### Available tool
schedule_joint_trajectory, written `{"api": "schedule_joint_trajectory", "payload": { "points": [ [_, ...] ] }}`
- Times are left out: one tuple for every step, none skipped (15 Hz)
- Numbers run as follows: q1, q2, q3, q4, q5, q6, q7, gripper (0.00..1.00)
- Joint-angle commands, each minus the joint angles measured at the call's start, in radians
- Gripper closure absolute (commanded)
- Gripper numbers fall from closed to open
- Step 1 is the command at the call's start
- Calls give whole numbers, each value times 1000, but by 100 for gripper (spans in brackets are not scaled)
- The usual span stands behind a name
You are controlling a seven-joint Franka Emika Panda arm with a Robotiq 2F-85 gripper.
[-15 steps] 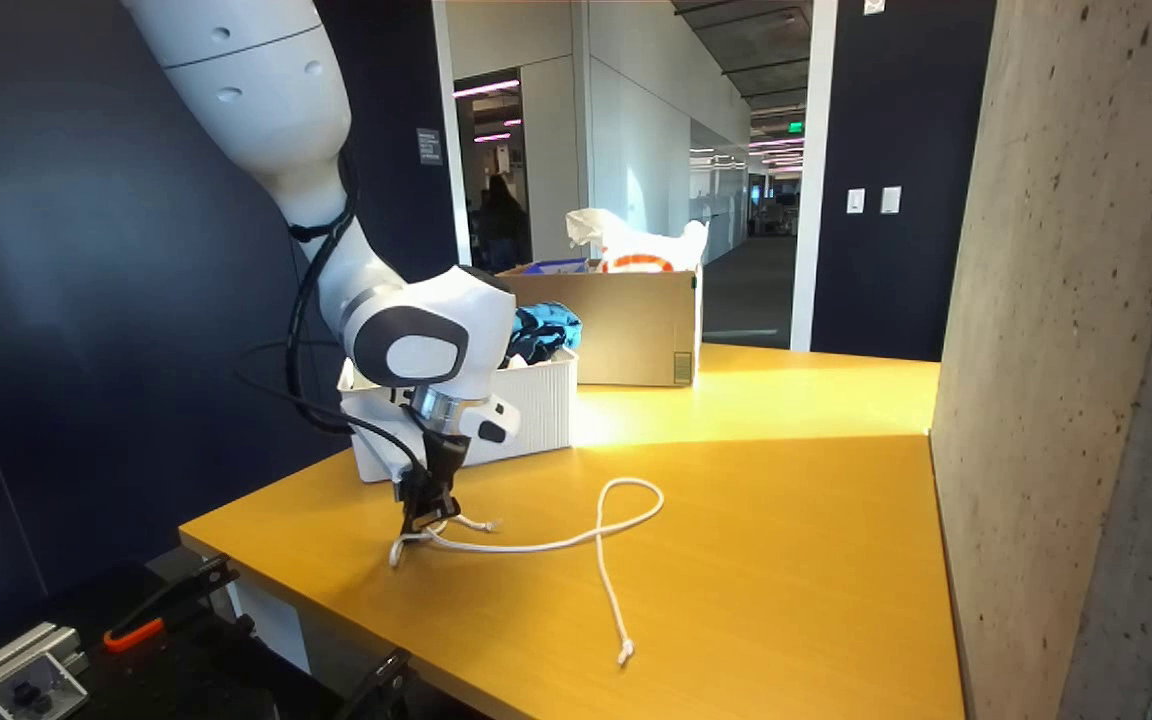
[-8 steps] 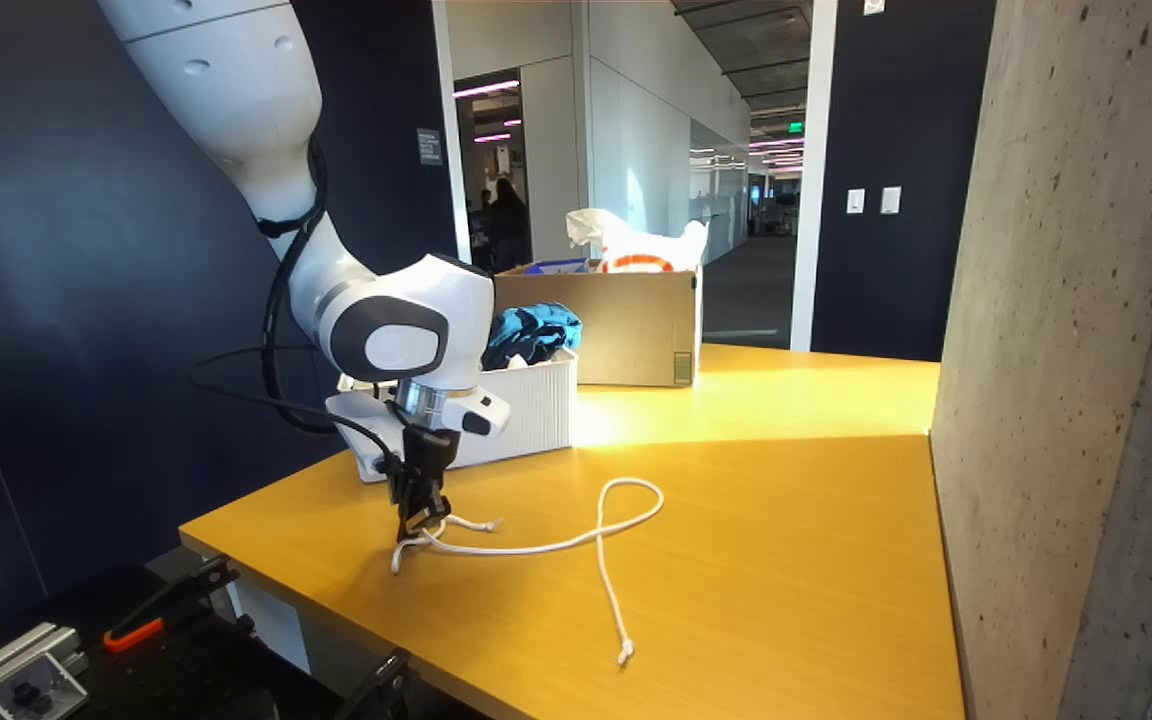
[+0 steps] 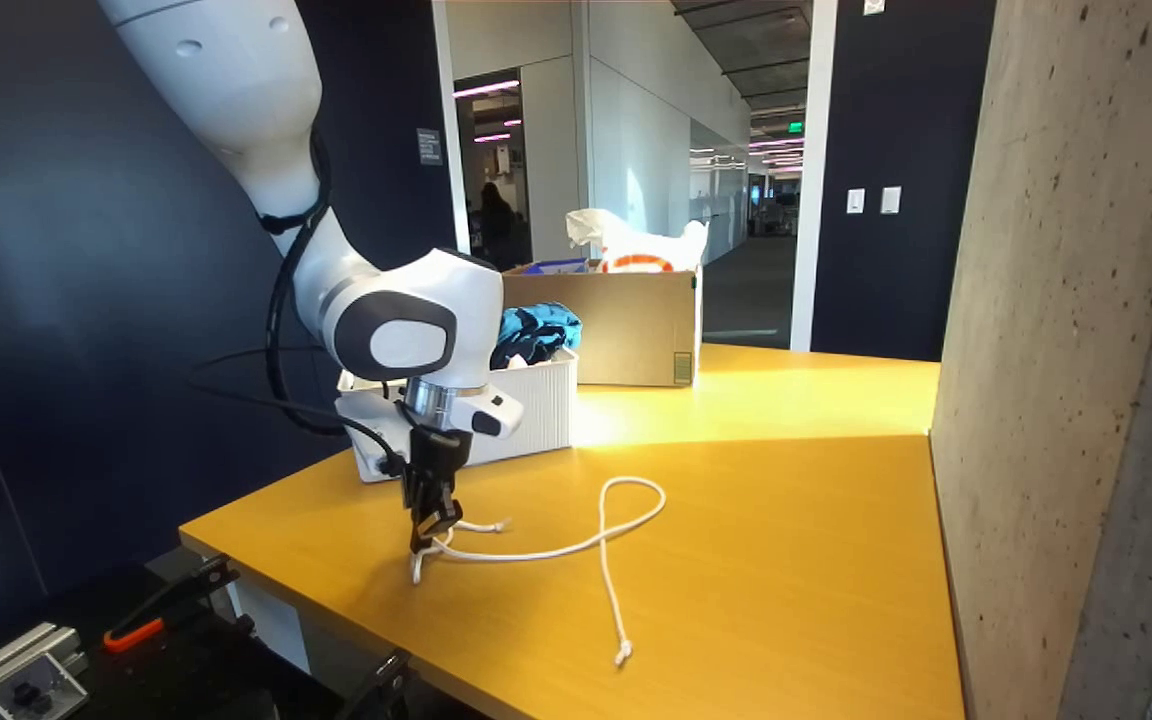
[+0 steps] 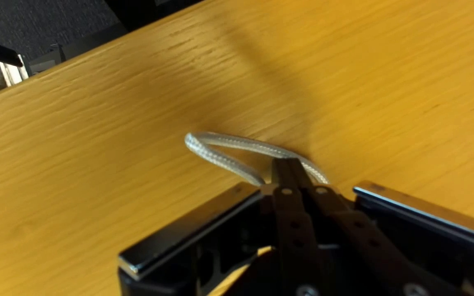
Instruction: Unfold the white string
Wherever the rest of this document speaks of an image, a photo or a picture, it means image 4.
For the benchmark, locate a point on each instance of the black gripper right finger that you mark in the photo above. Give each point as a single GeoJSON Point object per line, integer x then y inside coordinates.
{"type": "Point", "coordinates": [357, 240]}

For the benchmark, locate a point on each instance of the aluminium profile rail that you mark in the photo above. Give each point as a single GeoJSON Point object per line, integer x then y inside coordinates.
{"type": "Point", "coordinates": [11, 74]}

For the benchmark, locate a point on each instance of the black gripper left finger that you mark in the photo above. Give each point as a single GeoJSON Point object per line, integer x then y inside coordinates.
{"type": "Point", "coordinates": [288, 231]}

